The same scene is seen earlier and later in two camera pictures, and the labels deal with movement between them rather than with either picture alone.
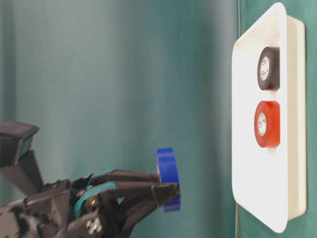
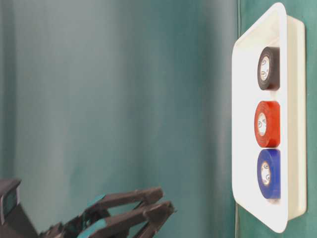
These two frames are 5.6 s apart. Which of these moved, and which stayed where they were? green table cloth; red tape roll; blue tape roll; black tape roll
Moved: blue tape roll
Stayed: red tape roll; black tape roll; green table cloth
